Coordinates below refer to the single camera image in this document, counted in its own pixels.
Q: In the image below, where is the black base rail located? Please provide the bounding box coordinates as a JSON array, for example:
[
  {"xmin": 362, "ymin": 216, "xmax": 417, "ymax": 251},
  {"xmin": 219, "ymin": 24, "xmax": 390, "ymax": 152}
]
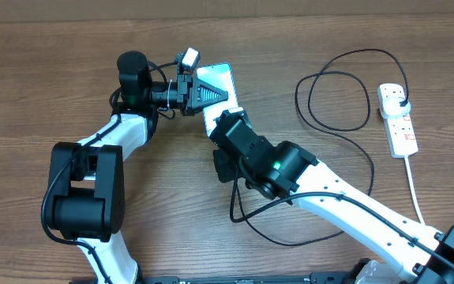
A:
[{"xmin": 136, "ymin": 271, "xmax": 355, "ymax": 284}]

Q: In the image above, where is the white power strip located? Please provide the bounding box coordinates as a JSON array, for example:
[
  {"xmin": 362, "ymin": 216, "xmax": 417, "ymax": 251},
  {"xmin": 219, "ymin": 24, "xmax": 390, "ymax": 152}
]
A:
[{"xmin": 377, "ymin": 83, "xmax": 418, "ymax": 159}]

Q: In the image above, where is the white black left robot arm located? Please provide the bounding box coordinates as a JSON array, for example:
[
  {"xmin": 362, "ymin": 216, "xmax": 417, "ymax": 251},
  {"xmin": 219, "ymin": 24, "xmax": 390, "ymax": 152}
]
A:
[{"xmin": 40, "ymin": 48, "xmax": 235, "ymax": 283}]

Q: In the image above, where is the white charger plug adapter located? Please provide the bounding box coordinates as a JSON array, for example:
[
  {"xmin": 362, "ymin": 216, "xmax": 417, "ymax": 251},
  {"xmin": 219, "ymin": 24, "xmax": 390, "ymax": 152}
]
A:
[{"xmin": 380, "ymin": 97, "xmax": 411, "ymax": 119}]

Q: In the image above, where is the blue Galaxy smartphone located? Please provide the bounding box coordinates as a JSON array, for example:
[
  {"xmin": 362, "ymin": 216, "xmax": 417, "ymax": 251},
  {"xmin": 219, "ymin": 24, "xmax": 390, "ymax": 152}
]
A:
[{"xmin": 196, "ymin": 63, "xmax": 244, "ymax": 136}]

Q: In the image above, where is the brown cardboard wall panel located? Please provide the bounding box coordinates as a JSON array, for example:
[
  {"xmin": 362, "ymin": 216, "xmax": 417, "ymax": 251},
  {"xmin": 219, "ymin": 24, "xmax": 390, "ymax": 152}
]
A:
[{"xmin": 0, "ymin": 0, "xmax": 454, "ymax": 23}]

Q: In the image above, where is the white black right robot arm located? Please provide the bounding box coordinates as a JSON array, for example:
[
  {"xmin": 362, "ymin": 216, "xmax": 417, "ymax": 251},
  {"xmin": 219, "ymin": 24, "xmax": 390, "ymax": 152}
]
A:
[{"xmin": 206, "ymin": 110, "xmax": 454, "ymax": 283}]

